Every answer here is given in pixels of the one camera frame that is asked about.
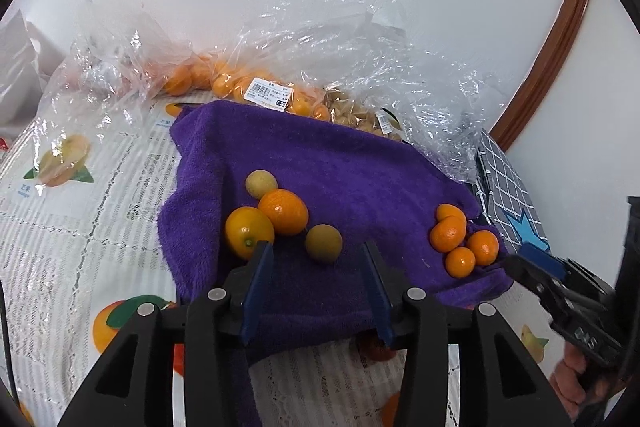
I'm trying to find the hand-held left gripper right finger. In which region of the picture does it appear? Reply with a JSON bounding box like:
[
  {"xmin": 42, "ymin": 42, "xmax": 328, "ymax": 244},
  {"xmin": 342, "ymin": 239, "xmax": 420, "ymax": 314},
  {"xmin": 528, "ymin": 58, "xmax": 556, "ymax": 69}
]
[{"xmin": 362, "ymin": 240, "xmax": 574, "ymax": 427}]

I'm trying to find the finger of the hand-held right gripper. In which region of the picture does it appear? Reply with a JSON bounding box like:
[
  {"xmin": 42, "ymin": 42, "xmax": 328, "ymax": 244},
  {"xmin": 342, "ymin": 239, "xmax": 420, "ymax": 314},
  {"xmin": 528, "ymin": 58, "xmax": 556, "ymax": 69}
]
[
  {"xmin": 517, "ymin": 242, "xmax": 618, "ymax": 308},
  {"xmin": 501, "ymin": 254, "xmax": 625, "ymax": 367}
]

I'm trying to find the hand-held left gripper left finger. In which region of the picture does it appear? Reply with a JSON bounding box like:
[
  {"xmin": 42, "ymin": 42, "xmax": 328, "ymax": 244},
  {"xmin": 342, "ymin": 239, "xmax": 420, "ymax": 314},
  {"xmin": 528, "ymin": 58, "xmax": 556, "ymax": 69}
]
[{"xmin": 57, "ymin": 241, "xmax": 275, "ymax": 427}]

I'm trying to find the small orange kumquat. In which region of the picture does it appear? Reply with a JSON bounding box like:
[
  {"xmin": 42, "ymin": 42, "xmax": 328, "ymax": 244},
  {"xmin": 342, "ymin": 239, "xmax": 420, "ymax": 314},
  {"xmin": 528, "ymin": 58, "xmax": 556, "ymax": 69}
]
[
  {"xmin": 436, "ymin": 204, "xmax": 468, "ymax": 225},
  {"xmin": 466, "ymin": 230, "xmax": 500, "ymax": 267},
  {"xmin": 430, "ymin": 216, "xmax": 468, "ymax": 253},
  {"xmin": 444, "ymin": 247, "xmax": 477, "ymax": 279}
]

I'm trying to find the orange mandarin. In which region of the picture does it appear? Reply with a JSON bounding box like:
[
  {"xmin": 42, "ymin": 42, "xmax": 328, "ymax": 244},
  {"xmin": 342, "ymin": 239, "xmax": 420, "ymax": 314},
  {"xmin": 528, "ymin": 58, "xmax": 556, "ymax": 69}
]
[
  {"xmin": 257, "ymin": 189, "xmax": 310, "ymax": 236},
  {"xmin": 224, "ymin": 206, "xmax": 276, "ymax": 261}
]

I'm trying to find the yellow green longan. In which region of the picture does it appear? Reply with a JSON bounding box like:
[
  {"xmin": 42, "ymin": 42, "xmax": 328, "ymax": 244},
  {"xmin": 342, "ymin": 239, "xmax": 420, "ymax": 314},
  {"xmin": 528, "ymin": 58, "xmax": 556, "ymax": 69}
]
[
  {"xmin": 305, "ymin": 224, "xmax": 344, "ymax": 264},
  {"xmin": 245, "ymin": 170, "xmax": 279, "ymax": 200}
]

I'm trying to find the pile of bagged tan fruits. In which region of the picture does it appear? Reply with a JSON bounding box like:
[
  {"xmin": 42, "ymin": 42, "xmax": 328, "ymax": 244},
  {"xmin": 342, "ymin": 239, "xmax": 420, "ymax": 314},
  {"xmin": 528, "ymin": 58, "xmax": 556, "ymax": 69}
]
[{"xmin": 324, "ymin": 88, "xmax": 404, "ymax": 144}]

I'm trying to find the person's right hand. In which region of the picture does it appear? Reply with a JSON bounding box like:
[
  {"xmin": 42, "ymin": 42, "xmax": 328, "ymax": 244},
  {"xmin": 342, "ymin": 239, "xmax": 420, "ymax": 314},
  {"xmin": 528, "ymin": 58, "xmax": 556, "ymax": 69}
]
[{"xmin": 547, "ymin": 341, "xmax": 628, "ymax": 422}]

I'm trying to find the red cherry tomato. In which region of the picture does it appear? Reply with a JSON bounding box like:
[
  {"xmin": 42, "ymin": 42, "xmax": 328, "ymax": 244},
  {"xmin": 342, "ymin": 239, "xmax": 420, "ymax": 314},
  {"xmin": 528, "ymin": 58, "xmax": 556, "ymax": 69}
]
[{"xmin": 361, "ymin": 332, "xmax": 397, "ymax": 363}]

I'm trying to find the grey checked pouch blue star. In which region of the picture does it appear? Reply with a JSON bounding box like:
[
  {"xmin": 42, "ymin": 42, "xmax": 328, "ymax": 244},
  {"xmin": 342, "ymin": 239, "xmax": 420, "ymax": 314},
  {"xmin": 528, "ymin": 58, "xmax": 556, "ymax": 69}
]
[{"xmin": 472, "ymin": 129, "xmax": 552, "ymax": 254}]

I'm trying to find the purple towel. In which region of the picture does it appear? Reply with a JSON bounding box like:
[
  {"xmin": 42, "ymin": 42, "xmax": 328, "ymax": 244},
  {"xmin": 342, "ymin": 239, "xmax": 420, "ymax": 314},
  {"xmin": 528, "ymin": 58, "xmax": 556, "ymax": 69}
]
[{"xmin": 157, "ymin": 101, "xmax": 515, "ymax": 427}]

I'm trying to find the fruit print tablecloth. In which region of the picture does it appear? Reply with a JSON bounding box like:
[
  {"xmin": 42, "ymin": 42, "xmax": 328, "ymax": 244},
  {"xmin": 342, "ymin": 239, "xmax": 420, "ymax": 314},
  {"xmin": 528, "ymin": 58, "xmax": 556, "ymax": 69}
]
[{"xmin": 0, "ymin": 54, "xmax": 568, "ymax": 427}]

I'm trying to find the pile of bagged oranges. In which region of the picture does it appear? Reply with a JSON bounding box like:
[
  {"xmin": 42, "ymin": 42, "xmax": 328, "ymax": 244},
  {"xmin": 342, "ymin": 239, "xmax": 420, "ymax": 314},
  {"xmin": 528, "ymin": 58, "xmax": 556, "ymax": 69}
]
[{"xmin": 164, "ymin": 54, "xmax": 331, "ymax": 120}]

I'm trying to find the large clear plastic bag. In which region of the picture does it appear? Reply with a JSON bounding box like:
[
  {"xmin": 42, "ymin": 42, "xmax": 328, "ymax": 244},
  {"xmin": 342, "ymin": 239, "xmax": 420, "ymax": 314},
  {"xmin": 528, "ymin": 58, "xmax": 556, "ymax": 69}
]
[{"xmin": 200, "ymin": 0, "xmax": 507, "ymax": 184}]

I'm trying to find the small clear plastic bag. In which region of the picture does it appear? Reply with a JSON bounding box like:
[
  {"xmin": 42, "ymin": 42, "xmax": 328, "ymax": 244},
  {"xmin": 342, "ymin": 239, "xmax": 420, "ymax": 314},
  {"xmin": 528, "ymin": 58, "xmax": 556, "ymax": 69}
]
[{"xmin": 36, "ymin": 0, "xmax": 202, "ymax": 188}]

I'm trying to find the white plastic bag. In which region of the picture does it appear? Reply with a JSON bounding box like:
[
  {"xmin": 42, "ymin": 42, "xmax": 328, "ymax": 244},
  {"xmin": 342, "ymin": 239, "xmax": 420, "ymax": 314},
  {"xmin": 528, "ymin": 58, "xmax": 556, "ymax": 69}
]
[{"xmin": 0, "ymin": 9, "xmax": 52, "ymax": 138}]

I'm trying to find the brown wooden door frame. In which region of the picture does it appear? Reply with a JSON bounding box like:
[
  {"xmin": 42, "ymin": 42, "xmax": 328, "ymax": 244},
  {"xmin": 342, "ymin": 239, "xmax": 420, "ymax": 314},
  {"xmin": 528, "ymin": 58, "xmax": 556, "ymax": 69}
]
[{"xmin": 489, "ymin": 0, "xmax": 597, "ymax": 152}]

